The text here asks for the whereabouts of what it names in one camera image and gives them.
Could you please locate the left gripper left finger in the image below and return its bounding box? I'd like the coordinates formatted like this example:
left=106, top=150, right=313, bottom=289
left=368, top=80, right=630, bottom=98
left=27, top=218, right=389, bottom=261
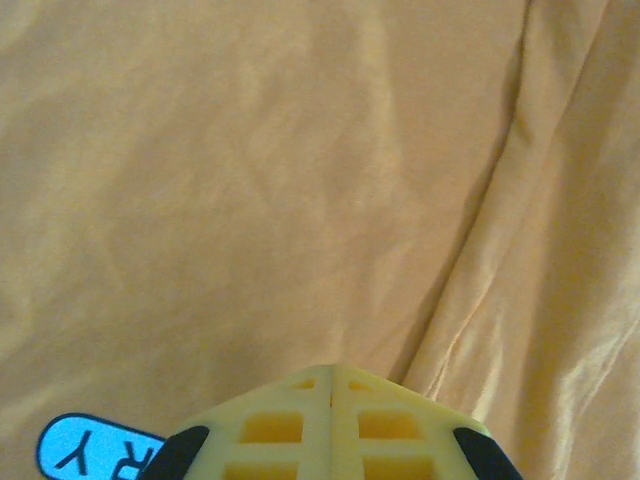
left=142, top=364, right=334, bottom=480

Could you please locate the yellow t-shirt with blue print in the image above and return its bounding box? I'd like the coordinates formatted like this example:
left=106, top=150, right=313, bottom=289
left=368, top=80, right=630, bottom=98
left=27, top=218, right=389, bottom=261
left=0, top=0, right=640, bottom=480

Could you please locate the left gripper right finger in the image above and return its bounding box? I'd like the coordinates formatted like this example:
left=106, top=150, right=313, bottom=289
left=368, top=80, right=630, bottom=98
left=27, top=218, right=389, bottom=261
left=329, top=364, right=524, bottom=480

